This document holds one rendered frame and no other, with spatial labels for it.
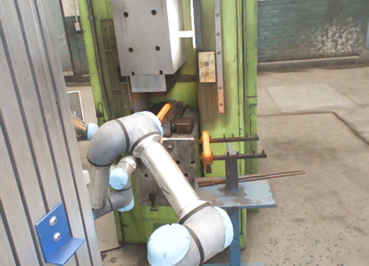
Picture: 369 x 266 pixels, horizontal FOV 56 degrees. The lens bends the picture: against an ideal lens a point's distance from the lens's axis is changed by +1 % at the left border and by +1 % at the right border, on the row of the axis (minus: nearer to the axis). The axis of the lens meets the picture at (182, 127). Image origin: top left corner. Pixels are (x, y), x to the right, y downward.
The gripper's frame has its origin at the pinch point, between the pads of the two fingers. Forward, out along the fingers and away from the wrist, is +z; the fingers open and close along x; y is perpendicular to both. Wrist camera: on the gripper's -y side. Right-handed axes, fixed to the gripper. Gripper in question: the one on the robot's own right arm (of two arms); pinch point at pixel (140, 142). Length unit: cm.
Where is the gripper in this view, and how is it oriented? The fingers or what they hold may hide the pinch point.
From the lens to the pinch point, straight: 170.4
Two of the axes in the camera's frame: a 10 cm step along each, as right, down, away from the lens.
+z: 1.8, -3.6, 9.2
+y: 0.8, 9.3, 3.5
